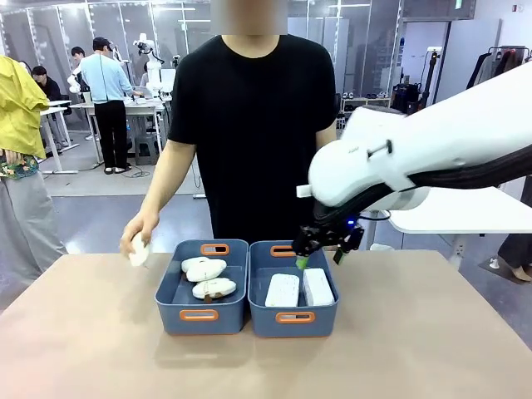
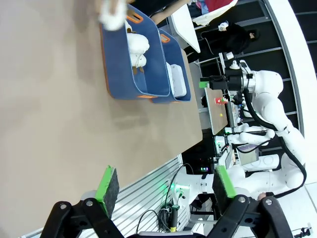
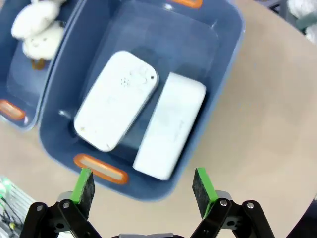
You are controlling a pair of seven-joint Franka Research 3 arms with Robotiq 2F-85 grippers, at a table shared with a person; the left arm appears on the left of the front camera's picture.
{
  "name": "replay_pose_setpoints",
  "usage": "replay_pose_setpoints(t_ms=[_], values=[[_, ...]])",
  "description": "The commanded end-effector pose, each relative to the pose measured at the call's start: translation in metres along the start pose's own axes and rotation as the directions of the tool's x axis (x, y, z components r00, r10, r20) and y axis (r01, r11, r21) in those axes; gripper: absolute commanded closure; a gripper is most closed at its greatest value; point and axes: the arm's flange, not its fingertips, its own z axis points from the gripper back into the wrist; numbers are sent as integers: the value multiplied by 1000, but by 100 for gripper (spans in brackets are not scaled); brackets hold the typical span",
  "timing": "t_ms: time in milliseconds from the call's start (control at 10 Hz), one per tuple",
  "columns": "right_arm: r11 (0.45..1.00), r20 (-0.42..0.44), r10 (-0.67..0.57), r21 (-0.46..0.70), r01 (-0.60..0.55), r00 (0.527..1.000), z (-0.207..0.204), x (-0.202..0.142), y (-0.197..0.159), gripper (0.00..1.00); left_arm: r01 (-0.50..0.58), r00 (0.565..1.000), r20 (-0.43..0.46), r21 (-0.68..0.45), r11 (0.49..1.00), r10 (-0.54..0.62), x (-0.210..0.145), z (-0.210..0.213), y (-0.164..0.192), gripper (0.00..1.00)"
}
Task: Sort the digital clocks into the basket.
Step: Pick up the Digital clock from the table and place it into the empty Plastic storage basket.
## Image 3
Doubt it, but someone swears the blue basket with orange handles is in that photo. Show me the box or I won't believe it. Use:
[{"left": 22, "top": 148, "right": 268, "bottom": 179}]
[
  {"left": 0, "top": 0, "right": 84, "bottom": 132},
  {"left": 38, "top": 0, "right": 246, "bottom": 203}
]

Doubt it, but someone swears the grey device with green lights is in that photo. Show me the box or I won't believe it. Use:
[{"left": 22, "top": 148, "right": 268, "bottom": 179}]
[{"left": 0, "top": 175, "right": 36, "bottom": 238}]

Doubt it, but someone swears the thick white digital clock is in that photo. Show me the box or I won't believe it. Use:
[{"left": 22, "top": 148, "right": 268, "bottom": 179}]
[{"left": 132, "top": 71, "right": 207, "bottom": 181}]

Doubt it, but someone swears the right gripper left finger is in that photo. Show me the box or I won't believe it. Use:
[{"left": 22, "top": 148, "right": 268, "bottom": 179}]
[{"left": 21, "top": 167, "right": 105, "bottom": 238}]

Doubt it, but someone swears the white grey plush toy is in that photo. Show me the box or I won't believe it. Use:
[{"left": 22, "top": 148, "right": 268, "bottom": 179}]
[{"left": 286, "top": 0, "right": 317, "bottom": 43}]

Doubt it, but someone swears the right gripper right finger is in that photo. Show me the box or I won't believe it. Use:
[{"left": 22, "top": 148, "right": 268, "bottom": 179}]
[{"left": 189, "top": 167, "right": 276, "bottom": 238}]

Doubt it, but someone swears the rounded white digital clock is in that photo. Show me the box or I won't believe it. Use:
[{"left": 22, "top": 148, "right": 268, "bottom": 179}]
[{"left": 73, "top": 50, "right": 160, "bottom": 152}]

